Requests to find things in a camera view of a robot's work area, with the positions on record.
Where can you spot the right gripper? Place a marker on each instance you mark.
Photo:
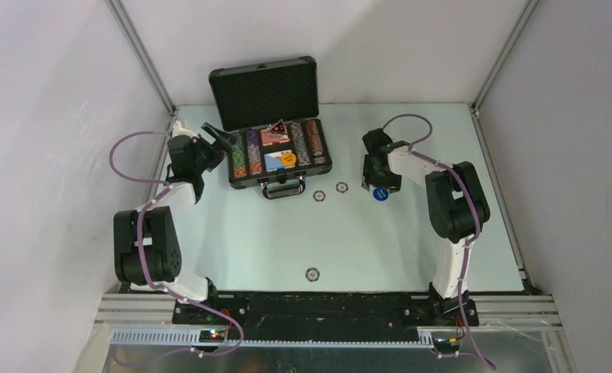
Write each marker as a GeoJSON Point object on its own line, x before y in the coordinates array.
{"type": "Point", "coordinates": [393, 183]}

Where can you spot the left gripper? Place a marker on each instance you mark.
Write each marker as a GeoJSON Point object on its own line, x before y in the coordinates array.
{"type": "Point", "coordinates": [226, 141]}

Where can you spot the blue round button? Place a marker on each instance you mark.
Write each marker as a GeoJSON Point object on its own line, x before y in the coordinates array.
{"type": "Point", "coordinates": [381, 194]}

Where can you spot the poker chip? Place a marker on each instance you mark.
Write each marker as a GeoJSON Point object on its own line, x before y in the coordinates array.
{"type": "Point", "coordinates": [312, 274]}
{"type": "Point", "coordinates": [319, 195]}
{"type": "Point", "coordinates": [341, 187]}

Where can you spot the red playing card box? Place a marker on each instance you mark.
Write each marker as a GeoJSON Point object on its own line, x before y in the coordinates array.
{"type": "Point", "coordinates": [270, 138]}

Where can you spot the black poker set case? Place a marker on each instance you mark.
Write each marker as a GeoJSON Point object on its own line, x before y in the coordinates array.
{"type": "Point", "coordinates": [272, 110]}

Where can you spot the triangular dealer button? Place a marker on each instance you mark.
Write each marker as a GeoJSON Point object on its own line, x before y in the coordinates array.
{"type": "Point", "coordinates": [278, 128]}

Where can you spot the orange round button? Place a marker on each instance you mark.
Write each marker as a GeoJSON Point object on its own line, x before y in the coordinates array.
{"type": "Point", "coordinates": [289, 159]}

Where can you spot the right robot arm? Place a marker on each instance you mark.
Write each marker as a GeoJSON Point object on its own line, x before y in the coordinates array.
{"type": "Point", "coordinates": [457, 206]}

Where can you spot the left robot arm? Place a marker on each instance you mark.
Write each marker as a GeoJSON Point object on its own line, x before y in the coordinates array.
{"type": "Point", "coordinates": [147, 249]}

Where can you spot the blue playing card box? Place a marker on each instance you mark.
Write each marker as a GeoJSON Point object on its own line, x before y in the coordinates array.
{"type": "Point", "coordinates": [272, 161]}

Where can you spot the poker chip front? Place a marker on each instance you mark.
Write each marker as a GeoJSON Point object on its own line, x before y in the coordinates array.
{"type": "Point", "coordinates": [312, 274]}

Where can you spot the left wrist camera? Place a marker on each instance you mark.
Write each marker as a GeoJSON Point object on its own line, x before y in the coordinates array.
{"type": "Point", "coordinates": [179, 128]}

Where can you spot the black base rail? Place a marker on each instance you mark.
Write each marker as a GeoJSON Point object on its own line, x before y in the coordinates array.
{"type": "Point", "coordinates": [259, 316]}

